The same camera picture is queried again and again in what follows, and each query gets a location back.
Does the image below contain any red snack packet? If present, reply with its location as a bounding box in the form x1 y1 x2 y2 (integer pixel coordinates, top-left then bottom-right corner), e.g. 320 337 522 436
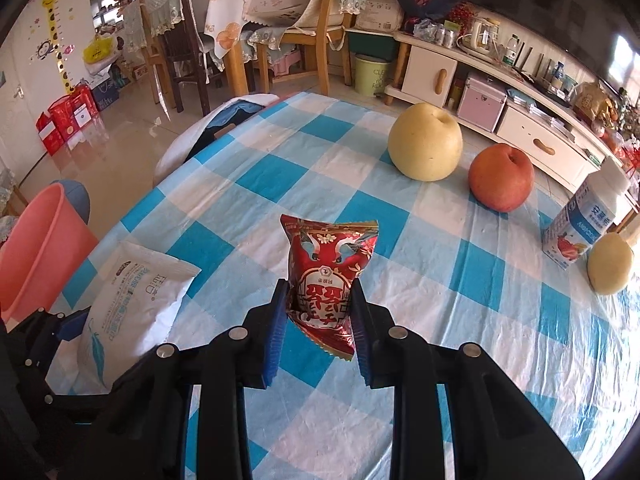
279 213 380 362

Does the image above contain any white electric kettle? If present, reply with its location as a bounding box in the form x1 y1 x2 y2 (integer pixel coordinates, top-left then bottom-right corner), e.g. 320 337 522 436
462 17 501 56

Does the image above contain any blue round stool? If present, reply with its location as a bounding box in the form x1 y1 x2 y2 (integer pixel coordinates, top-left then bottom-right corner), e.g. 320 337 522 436
64 179 92 226

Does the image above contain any red gift box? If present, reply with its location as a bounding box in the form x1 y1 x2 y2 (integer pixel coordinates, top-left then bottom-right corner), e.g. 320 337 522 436
35 85 101 156

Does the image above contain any black television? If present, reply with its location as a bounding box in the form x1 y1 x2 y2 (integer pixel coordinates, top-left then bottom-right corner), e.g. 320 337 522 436
470 0 640 106

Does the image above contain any green trash bin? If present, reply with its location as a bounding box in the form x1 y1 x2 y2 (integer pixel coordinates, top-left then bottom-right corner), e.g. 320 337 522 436
354 54 393 97

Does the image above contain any clear water bottle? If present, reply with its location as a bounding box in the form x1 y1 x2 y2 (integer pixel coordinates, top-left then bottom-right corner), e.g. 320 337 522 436
501 35 521 67

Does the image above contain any white TV cabinet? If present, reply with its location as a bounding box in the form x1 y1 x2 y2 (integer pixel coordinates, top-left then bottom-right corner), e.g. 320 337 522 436
385 30 640 231

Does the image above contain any yellow pear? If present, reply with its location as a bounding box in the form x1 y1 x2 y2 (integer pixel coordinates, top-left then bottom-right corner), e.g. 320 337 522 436
586 232 635 296
388 102 463 182

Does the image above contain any pink plastic bucket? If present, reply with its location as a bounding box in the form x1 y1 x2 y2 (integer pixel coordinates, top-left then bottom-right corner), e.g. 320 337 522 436
0 182 98 322

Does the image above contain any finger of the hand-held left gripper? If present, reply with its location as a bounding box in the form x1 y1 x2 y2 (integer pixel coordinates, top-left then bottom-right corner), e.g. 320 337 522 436
22 355 118 423
10 309 93 361

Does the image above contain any dark wooden chair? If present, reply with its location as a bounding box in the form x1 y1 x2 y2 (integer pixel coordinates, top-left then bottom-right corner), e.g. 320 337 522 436
142 0 211 116

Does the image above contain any white feather-print wipes pack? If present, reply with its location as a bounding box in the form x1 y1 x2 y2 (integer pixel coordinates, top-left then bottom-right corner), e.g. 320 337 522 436
77 240 202 392

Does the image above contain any red apple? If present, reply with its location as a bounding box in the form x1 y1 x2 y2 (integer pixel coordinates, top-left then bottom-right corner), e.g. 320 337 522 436
468 143 535 213

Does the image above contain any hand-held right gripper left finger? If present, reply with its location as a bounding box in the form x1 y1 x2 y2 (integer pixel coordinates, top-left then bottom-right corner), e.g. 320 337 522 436
75 277 291 480

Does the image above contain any giraffe wall sticker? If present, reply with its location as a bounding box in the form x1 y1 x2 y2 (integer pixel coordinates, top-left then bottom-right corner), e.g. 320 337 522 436
40 0 76 96

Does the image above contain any green storage crate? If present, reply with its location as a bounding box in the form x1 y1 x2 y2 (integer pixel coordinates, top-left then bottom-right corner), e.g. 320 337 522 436
345 27 398 56

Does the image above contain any gold gift bag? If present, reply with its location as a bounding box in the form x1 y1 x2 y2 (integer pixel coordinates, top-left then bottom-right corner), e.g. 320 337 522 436
575 82 613 121

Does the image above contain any pink storage box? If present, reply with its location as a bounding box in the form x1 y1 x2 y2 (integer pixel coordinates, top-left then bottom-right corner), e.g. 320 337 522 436
457 72 508 133

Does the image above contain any light wooden chair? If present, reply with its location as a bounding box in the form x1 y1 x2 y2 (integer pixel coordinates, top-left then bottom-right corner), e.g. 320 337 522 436
222 0 353 96

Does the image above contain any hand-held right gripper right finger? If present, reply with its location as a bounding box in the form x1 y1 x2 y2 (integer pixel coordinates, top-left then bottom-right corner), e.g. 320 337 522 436
350 277 586 480

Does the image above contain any yellow plastic bag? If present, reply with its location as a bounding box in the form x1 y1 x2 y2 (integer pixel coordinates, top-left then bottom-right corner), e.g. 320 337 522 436
82 35 118 65

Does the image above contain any white strawberry yogurt bottle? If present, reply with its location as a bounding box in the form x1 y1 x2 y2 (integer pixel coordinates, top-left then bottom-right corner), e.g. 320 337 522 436
542 160 633 270

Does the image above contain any orange-print dining table cloth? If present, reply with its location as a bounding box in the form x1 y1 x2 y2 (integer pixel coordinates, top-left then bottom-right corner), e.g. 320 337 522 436
202 0 251 71

